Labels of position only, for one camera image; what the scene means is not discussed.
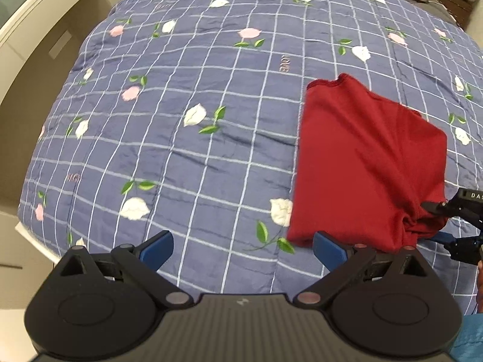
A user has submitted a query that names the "red long-sleeve shirt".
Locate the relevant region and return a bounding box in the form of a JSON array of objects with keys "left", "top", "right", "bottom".
[{"left": 287, "top": 74, "right": 447, "bottom": 252}]

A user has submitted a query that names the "person's right hand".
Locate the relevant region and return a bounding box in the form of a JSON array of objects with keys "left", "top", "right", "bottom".
[{"left": 476, "top": 261, "right": 483, "bottom": 314}]

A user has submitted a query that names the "blue cloth garment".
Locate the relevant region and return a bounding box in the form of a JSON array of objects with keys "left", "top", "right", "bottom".
[{"left": 450, "top": 313, "right": 483, "bottom": 362}]

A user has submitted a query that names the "blue checked floral quilt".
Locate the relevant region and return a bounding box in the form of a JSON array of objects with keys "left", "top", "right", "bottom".
[{"left": 18, "top": 0, "right": 482, "bottom": 295}]

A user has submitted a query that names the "beige built-in desk shelf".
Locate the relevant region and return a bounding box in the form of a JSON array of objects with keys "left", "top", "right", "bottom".
[{"left": 0, "top": 0, "right": 118, "bottom": 272}]

